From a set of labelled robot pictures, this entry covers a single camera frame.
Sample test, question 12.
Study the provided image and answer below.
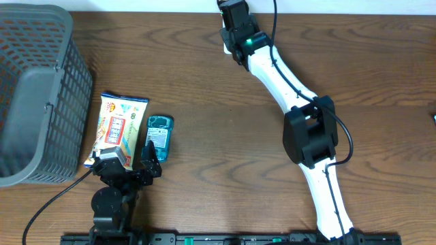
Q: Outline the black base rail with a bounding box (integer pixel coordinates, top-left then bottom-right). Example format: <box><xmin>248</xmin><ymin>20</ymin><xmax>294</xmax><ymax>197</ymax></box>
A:
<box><xmin>60</xmin><ymin>231</ymin><xmax>402</xmax><ymax>245</ymax></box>

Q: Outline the yellow snack chip bag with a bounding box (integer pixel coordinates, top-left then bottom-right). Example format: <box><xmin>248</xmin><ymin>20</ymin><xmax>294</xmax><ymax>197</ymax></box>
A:
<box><xmin>91</xmin><ymin>92</ymin><xmax>149</xmax><ymax>171</ymax></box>

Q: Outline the grey plastic mesh basket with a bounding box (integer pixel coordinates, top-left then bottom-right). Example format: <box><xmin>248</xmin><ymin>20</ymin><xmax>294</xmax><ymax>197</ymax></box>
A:
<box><xmin>1</xmin><ymin>3</ymin><xmax>93</xmax><ymax>187</ymax></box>

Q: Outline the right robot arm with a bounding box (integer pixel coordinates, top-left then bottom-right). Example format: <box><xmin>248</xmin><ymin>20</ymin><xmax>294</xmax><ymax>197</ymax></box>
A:
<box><xmin>217</xmin><ymin>0</ymin><xmax>359</xmax><ymax>244</ymax></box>

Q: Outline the white barcode scanner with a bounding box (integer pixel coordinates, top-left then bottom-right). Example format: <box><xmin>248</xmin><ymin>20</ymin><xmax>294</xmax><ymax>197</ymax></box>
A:
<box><xmin>220</xmin><ymin>19</ymin><xmax>232</xmax><ymax>54</ymax></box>

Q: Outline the teal mouthwash bottle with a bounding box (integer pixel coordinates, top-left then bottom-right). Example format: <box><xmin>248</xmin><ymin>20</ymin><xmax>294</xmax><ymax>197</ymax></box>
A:
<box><xmin>145</xmin><ymin>115</ymin><xmax>174</xmax><ymax>163</ymax></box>

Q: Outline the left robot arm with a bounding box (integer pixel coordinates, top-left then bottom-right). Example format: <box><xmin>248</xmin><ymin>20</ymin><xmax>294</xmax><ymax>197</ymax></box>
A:
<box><xmin>89</xmin><ymin>142</ymin><xmax>161</xmax><ymax>244</ymax></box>

